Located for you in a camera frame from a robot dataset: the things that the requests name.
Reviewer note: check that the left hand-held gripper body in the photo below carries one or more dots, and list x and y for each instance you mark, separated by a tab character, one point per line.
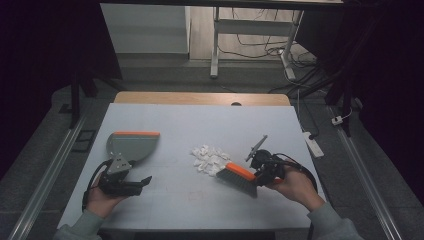
115	180

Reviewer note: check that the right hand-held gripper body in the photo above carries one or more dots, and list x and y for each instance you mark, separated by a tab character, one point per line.
268	165

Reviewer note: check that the orange brush with grey bristles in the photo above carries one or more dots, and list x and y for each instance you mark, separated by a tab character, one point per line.
240	178

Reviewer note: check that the grey dustpan with orange edge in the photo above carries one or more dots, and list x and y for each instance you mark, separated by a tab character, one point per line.
133	146

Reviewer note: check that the group of white paper scraps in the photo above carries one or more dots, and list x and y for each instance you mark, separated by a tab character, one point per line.
210	160

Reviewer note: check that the person's left hand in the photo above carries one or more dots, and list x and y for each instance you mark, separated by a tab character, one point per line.
101	203

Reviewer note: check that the person's right hand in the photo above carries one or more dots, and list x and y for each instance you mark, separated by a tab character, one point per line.
298	190

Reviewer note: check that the white power strip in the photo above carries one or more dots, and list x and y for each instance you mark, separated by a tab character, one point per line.
313	144

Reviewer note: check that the white table mat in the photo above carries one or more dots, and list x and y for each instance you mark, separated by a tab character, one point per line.
200	120

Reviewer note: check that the small white plug adapter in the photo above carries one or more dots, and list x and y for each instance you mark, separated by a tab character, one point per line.
337	120

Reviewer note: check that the wooden table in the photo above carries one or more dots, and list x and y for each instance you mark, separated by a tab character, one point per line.
186	98

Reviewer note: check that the black metal stand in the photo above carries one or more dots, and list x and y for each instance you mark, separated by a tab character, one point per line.
343	93
75	96

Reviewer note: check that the dark curtain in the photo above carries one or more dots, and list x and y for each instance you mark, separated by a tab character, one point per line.
386	83
36	66

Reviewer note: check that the white cabinet panel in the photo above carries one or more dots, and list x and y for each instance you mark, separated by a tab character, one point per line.
146	28

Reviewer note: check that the black rectangular floor frame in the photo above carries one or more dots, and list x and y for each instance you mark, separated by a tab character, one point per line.
83	140

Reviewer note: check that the metal floor rail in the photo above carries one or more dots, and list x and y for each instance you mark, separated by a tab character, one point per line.
370	186
46	176

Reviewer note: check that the white desk frame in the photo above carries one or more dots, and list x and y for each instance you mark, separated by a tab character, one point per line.
248	27

